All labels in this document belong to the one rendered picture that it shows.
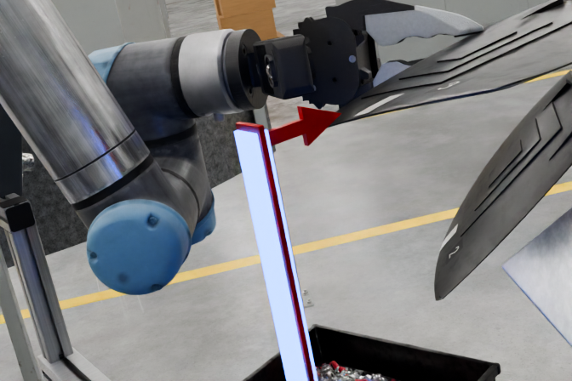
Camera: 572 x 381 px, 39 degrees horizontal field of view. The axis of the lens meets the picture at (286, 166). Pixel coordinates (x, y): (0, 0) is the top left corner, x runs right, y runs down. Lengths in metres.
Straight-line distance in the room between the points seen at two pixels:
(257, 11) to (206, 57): 7.95
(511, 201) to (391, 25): 0.23
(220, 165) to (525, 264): 2.01
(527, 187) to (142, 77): 0.37
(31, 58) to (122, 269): 0.17
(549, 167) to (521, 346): 1.78
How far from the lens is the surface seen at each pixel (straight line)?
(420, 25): 0.66
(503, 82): 0.46
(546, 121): 0.82
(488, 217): 0.82
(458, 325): 2.67
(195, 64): 0.71
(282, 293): 0.48
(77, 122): 0.62
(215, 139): 2.59
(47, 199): 2.33
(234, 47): 0.70
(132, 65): 0.74
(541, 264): 0.66
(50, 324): 1.01
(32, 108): 0.63
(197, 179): 0.74
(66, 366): 1.02
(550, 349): 2.52
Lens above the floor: 1.29
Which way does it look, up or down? 16 degrees down
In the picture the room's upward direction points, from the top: 11 degrees counter-clockwise
